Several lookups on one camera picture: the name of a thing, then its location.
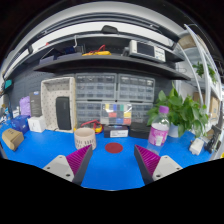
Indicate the white oscilloscope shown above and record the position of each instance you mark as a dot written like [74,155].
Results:
[139,49]

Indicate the brown cardboard box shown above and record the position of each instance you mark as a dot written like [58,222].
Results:
[12,138]

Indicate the white pegboard tray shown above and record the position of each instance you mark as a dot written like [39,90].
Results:
[51,89]

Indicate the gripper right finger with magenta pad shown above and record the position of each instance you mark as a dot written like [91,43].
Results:
[152,166]

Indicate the blue table mat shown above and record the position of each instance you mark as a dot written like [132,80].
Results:
[106,171]

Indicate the black shelf board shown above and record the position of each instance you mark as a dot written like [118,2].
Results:
[110,63]

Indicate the drawer organiser with coloured parts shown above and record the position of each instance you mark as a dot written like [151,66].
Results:
[111,113]

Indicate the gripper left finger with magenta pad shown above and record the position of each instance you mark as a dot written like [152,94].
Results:
[72,167]

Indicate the purple bag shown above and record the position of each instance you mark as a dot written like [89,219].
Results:
[25,106]

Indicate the dark grey box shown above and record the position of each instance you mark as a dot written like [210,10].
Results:
[35,104]

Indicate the red yellow multimeter leads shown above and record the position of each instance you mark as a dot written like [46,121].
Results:
[93,124]

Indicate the grey drawer organiser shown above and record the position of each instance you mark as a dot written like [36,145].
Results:
[95,86]
[135,88]

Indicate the black box with white label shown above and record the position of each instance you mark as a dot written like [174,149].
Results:
[115,131]

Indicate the grey drawer organiser upper right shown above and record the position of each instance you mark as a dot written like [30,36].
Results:
[135,88]

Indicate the grey drawer organiser upper left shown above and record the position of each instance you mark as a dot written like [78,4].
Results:
[95,86]

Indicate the red round coaster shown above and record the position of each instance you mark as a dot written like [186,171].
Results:
[114,148]

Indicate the white metal rack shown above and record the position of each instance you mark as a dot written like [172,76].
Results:
[202,71]

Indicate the green potted plant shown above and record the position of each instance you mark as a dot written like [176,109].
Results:
[186,114]

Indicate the blue box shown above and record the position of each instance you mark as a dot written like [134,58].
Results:
[20,123]

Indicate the clear bottle with pink label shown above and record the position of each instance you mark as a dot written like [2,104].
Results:
[159,130]

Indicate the black rectangular speaker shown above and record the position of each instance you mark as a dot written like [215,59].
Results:
[63,113]

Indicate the white small box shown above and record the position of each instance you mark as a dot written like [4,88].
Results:
[37,124]

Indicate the black flat case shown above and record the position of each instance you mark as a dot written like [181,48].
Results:
[139,130]

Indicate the white perforated cup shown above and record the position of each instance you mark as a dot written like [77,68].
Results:
[84,137]

